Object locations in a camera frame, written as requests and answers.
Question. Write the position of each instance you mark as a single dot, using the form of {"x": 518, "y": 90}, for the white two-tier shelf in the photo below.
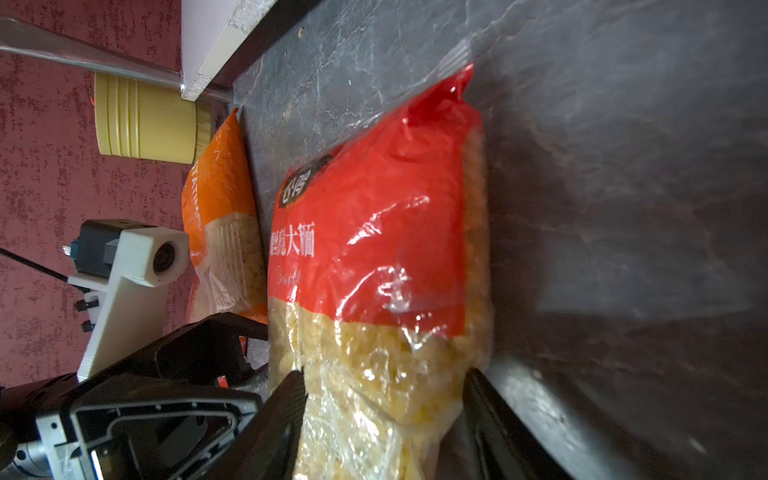
{"x": 211, "y": 33}

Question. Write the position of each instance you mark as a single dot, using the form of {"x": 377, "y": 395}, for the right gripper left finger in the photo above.
{"x": 268, "y": 446}

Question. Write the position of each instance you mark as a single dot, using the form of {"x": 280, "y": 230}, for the red macaroni bag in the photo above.
{"x": 379, "y": 287}

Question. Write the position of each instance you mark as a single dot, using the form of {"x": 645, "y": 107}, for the orange macaroni bag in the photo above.
{"x": 221, "y": 220}

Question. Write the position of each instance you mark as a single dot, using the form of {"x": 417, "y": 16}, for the yellow pen cup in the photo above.
{"x": 145, "y": 121}

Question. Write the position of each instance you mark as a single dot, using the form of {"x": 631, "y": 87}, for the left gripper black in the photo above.
{"x": 173, "y": 425}

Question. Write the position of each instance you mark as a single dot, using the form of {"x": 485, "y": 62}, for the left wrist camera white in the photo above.
{"x": 126, "y": 268}

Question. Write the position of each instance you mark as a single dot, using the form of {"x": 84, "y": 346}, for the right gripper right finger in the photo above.
{"x": 503, "y": 446}

